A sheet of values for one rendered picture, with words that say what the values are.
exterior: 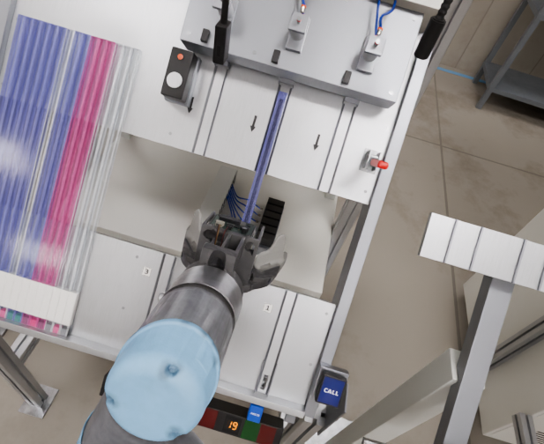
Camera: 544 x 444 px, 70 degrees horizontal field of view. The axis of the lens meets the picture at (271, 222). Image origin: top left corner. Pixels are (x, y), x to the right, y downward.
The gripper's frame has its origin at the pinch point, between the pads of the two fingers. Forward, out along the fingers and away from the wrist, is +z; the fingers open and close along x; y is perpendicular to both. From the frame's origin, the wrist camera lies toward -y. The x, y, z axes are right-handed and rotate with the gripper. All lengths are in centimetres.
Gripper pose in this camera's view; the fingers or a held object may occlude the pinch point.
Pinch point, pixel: (238, 243)
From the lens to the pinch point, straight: 61.3
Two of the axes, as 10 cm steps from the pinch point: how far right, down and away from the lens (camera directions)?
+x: -9.6, -2.9, 0.1
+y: 2.7, -9.0, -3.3
